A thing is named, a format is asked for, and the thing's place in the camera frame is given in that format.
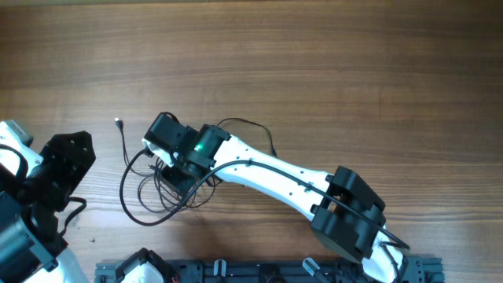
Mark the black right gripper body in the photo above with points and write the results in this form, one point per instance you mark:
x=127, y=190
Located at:
x=173, y=178

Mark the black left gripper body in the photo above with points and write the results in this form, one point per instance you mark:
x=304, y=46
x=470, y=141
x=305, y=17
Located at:
x=59, y=176

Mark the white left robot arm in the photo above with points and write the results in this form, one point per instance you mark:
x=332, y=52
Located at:
x=33, y=248

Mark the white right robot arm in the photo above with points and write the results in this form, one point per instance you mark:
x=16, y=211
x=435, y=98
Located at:
x=345, y=214

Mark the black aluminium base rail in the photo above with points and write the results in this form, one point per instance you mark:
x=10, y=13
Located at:
x=182, y=271

